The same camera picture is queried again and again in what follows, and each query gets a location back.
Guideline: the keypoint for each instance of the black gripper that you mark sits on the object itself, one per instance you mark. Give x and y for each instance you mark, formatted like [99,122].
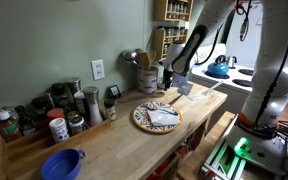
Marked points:
[168,76]

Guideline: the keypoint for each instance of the red lid jar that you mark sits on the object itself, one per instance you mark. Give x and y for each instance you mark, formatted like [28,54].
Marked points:
[55,113]

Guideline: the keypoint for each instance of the pale blue tissue box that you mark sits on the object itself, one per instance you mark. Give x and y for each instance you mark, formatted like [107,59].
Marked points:
[180,80]

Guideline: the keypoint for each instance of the white kitchen stove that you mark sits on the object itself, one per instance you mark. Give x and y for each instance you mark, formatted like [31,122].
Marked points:
[237,76]

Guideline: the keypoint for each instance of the small spice jar black cap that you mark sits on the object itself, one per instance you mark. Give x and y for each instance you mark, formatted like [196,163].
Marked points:
[110,110]

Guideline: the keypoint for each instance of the low wooden bench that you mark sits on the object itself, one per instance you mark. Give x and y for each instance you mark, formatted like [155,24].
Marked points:
[210,140]

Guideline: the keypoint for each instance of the white paper napkin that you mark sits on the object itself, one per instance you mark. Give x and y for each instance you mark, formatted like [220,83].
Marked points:
[162,118]

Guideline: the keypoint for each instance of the wooden spice rack two shelves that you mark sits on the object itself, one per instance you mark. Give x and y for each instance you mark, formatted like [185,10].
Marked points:
[159,43]

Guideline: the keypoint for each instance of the small metal pot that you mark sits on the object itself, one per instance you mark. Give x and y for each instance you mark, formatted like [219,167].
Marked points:
[231,61]

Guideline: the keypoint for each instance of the dark sauce bottle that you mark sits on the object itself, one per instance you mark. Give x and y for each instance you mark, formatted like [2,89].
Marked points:
[25,121]

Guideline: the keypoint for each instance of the light wooden spatula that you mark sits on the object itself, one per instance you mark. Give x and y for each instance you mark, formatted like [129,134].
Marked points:
[152,56]

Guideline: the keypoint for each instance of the small black timer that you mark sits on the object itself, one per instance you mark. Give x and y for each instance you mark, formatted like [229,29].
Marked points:
[114,91]

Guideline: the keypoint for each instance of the white wall outlet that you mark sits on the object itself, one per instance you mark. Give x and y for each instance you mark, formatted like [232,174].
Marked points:
[98,69]

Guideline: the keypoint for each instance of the brown wooden spoon in crock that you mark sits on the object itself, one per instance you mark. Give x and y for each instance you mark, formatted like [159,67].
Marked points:
[143,60]

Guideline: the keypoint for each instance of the wooden spice tray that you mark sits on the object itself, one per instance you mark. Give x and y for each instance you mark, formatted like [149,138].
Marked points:
[34,146]

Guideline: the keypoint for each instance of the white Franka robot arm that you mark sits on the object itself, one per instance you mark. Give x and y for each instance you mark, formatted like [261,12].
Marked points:
[270,83]

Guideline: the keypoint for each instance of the metal ladle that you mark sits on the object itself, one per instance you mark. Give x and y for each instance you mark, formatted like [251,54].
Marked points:
[129,55]

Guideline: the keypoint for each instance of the colourful patterned plate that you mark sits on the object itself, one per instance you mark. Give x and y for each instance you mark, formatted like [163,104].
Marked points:
[140,116]

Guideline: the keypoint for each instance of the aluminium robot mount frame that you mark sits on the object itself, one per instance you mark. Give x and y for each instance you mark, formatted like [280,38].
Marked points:
[220,163]

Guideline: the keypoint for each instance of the white patterned canister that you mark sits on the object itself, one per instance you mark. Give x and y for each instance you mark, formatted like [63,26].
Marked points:
[59,131]

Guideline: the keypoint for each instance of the red sauce bottle white cap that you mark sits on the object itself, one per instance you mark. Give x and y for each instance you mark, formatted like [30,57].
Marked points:
[8,126]

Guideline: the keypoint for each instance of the white utensil crock red print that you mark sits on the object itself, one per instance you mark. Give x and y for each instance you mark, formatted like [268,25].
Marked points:
[148,81]

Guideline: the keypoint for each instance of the steel canister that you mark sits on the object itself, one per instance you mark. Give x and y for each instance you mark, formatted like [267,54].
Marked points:
[73,85]

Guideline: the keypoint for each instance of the glass jar dark lid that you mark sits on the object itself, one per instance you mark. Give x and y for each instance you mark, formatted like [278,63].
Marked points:
[77,126]

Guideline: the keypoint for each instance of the blue kettle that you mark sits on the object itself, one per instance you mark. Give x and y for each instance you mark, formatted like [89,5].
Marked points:
[217,68]

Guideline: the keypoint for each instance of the blue plastic colander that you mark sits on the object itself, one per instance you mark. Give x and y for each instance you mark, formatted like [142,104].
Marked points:
[60,166]

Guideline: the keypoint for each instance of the steel topped white grinder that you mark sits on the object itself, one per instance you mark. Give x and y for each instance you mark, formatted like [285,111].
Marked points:
[93,106]

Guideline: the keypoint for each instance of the wooden spice rack three shelves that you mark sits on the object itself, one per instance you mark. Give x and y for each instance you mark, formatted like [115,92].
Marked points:
[160,10]

